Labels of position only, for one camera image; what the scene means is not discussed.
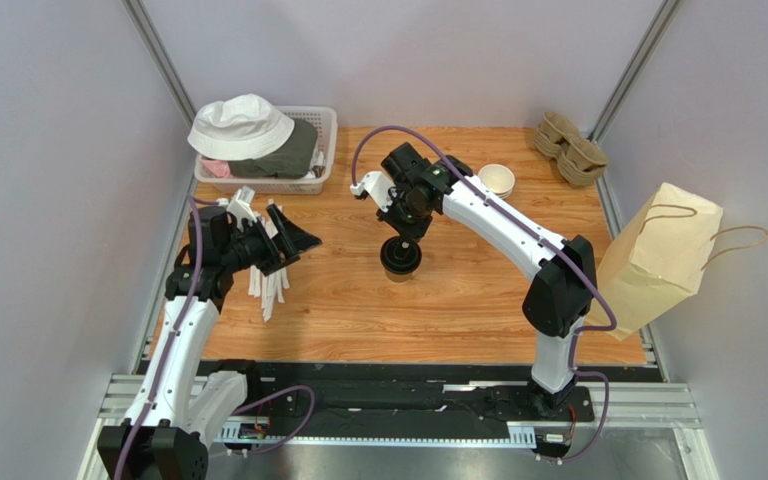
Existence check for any kraft paper bag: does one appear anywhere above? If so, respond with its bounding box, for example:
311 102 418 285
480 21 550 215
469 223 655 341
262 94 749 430
597 183 768 341

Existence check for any wrapped white straws bundle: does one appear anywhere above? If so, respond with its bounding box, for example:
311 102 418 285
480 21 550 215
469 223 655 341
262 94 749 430
247 199 295 323

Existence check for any pink cloth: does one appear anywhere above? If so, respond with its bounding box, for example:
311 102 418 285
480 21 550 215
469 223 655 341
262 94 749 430
200 158 233 179

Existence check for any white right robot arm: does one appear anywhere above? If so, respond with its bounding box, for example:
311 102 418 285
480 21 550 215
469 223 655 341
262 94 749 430
351 143 597 396

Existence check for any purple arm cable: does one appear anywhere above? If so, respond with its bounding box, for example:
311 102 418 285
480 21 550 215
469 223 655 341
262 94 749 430
350 125 620 465
112 195 316 480

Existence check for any brown paper coffee cup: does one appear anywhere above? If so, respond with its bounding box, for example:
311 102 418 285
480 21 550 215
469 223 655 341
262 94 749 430
384 264 419 283

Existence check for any white bucket hat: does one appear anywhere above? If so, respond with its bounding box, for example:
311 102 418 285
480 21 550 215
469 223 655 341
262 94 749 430
187 94 295 161

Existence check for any aluminium frame rail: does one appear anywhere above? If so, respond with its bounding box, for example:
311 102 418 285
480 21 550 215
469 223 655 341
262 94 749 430
94 372 705 447

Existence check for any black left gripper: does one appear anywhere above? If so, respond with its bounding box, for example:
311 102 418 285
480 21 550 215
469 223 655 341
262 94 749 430
220 205 320 277

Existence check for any stack of paper cups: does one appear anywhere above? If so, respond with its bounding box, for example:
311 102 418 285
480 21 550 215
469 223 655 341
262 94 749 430
478 164 516 199

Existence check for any black plastic cup lid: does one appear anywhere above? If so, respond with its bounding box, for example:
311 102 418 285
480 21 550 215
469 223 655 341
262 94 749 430
380 236 422 268

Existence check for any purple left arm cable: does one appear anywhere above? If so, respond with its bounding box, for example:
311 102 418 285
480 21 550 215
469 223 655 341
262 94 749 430
112 195 316 480

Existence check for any olive green cloth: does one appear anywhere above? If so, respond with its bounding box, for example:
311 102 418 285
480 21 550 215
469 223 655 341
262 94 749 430
228 119 318 179

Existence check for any white plastic basket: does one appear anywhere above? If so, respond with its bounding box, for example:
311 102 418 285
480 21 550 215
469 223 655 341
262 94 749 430
194 106 338 195

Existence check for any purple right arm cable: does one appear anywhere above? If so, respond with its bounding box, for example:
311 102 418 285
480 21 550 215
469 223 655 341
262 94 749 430
350 125 620 465

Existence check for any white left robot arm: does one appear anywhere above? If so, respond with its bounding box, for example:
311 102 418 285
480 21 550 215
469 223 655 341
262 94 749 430
97 205 322 479

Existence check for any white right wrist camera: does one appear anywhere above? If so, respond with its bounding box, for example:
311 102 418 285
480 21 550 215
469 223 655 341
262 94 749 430
350 171 395 213

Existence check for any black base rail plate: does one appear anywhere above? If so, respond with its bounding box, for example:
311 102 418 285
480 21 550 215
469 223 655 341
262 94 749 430
137 359 665 442

